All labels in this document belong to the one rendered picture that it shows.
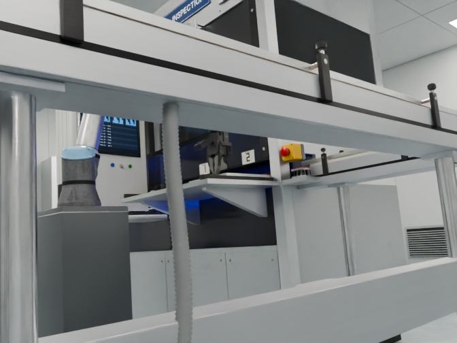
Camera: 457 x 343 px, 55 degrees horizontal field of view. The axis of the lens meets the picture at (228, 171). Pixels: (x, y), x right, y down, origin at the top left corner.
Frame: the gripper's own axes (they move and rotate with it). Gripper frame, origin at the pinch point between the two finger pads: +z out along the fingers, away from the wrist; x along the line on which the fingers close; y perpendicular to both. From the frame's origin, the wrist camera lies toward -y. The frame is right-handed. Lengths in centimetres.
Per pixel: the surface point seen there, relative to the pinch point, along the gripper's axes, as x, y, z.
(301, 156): -21.5, 31.2, -6.3
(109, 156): 89, -4, -25
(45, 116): 544, 111, -185
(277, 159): -11.1, 26.9, -6.6
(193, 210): 48, 23, 10
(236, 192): -2.3, 9.2, 7.7
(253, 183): -10.9, 11.4, 4.7
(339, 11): -13, 87, -96
